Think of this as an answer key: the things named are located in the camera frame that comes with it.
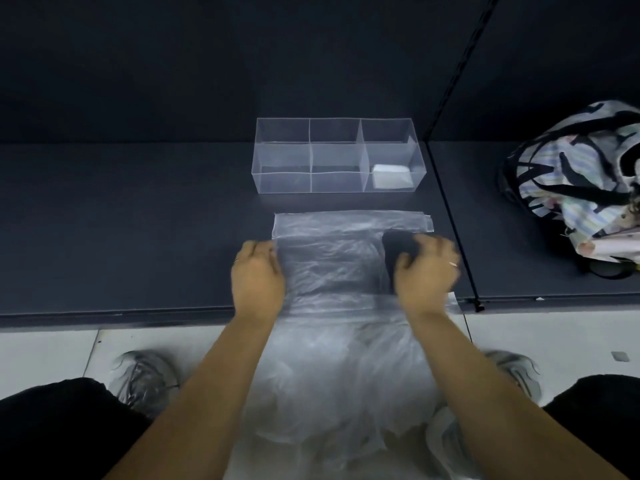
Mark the person's left hand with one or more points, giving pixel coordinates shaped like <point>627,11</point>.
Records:
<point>257,284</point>

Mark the person's right hand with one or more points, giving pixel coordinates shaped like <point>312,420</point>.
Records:
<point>425,284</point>

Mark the clear plastic bag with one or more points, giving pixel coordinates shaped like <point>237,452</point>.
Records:
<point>330,264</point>
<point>392,177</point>

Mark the pile of plastic bags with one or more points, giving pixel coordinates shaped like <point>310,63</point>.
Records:
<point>340,384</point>

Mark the clear three-compartment plastic box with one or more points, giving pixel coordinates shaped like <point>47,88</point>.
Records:
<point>310,154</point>

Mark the person's right forearm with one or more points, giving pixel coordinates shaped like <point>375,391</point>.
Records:
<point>495,404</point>

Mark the person's left forearm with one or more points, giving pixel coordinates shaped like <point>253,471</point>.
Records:
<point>200,404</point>

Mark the person's right grey shoe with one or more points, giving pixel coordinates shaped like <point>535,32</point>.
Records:
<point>517,374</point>

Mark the black white striped tote bag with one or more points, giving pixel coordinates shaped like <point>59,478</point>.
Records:
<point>565,169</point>

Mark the pink white folder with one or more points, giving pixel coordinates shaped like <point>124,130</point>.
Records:
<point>615,242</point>

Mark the black trousers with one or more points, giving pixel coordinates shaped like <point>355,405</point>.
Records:
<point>55,429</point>

